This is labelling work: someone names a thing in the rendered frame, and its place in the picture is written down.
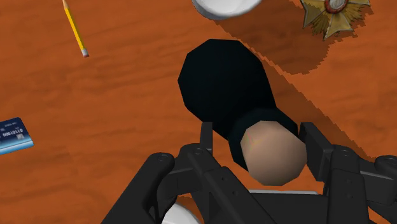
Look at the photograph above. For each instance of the blue card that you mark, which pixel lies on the blue card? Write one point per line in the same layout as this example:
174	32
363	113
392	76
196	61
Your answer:
12	135

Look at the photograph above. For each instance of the white round dish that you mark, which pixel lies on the white round dish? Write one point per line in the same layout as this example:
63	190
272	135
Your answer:
226	7

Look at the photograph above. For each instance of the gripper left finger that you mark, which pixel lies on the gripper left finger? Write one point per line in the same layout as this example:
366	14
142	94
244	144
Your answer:
204	173

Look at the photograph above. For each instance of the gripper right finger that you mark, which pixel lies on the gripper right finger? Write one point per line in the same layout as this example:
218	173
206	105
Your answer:
344	173

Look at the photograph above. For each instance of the gold star medal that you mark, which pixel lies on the gold star medal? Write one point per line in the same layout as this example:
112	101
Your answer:
333	15

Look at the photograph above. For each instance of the black bottle with tan cork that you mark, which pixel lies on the black bottle with tan cork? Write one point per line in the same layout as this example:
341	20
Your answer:
223	83

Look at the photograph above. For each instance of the white round object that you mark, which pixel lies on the white round object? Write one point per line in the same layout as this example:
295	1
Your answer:
180	217

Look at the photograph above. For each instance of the yellow pencil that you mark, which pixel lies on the yellow pencil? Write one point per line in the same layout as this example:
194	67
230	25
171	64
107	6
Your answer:
74	29

